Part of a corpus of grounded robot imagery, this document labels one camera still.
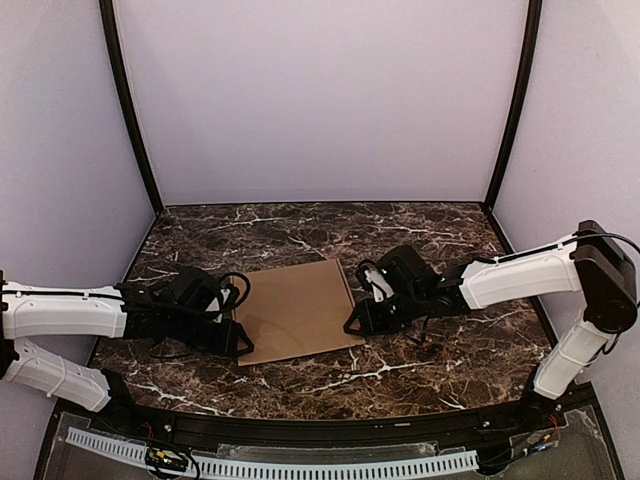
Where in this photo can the small electronics board right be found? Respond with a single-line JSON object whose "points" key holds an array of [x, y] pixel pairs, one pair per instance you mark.
{"points": [[543, 443]]}

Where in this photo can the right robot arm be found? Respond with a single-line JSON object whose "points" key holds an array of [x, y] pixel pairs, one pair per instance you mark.
{"points": [[402, 287]]}

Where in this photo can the white slotted cable duct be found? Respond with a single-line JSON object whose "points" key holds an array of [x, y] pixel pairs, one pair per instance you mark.
{"points": [[238, 462]]}

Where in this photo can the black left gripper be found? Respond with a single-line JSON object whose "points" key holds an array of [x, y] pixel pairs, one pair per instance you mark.
{"points": [[220, 334]]}

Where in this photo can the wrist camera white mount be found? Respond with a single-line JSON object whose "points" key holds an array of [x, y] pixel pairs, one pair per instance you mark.
{"points": [[372, 280], [234, 289]]}

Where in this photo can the right black frame post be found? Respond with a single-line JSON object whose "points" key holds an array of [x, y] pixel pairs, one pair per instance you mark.
{"points": [[526, 58]]}

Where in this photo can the small electronics board left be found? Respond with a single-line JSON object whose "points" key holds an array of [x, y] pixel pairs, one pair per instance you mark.
{"points": [[166, 459]]}

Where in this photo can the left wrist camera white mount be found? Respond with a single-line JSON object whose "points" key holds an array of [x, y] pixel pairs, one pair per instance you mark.
{"points": [[234, 289]]}

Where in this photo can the black front rail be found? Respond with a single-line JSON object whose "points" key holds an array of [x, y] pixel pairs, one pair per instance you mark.
{"points": [[485, 427]]}

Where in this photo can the small electronics board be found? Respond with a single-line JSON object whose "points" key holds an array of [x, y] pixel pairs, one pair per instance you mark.
{"points": [[543, 443], [166, 459]]}

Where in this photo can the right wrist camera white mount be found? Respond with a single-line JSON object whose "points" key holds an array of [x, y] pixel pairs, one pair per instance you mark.
{"points": [[372, 280]]}

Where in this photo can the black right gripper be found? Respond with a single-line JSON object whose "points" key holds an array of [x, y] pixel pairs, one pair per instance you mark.
{"points": [[376, 314]]}

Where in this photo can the black frame post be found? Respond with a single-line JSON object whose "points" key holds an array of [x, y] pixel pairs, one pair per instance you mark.
{"points": [[526, 58], [126, 102]]}

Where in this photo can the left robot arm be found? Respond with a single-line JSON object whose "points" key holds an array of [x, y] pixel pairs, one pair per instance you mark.
{"points": [[194, 308]]}

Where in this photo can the brown cardboard box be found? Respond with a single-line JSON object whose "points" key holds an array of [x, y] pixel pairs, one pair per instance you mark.
{"points": [[296, 311]]}

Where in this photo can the left black frame post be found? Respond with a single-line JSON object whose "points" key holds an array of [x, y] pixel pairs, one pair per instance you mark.
{"points": [[126, 102]]}

